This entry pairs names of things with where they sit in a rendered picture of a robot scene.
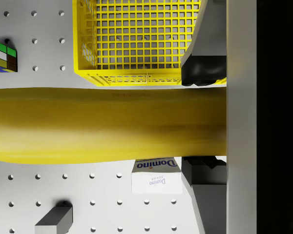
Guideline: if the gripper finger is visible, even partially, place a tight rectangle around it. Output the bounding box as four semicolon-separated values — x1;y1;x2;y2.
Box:
181;156;228;234
180;0;228;87

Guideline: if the white and yellow box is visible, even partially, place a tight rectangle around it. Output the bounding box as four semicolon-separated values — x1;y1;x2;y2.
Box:
131;157;184;195

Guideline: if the puzzle cube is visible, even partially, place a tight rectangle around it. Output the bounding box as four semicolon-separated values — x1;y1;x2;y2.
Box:
0;38;19;74

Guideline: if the yellow basket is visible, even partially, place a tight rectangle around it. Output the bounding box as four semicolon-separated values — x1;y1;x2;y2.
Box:
72;0;228;87

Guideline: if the banana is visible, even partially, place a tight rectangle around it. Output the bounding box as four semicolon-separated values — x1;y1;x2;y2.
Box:
0;87;228;165

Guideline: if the grey cube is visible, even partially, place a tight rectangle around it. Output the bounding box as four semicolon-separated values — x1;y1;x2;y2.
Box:
34;205;74;234

